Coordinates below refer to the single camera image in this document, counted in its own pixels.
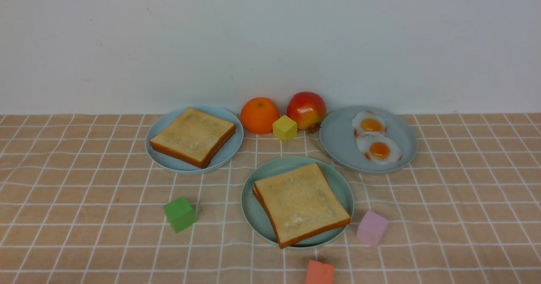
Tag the yellow cube block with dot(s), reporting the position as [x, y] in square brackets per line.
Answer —
[285, 129]

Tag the orange fruit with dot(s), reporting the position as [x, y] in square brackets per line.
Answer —
[259, 114]

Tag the red yellow apple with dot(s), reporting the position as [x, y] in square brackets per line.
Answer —
[308, 110]

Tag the grey-blue plate under eggs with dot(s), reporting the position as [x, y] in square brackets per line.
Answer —
[337, 138]

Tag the teal centre plate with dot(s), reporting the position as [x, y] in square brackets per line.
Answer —
[254, 211]

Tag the fried egg upper right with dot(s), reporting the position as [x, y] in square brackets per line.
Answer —
[367, 121]

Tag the fried egg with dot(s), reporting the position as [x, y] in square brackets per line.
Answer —
[367, 121]
[378, 148]

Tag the fried egg front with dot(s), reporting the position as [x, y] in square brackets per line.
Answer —
[378, 148]

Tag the blue plate under bread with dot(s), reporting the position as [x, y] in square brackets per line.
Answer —
[228, 150]

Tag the green cube block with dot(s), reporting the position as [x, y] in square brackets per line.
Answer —
[180, 214]

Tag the pink cube block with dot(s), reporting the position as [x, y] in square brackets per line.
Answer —
[372, 229]

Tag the orange-red cube block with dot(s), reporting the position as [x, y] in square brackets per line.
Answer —
[319, 273]

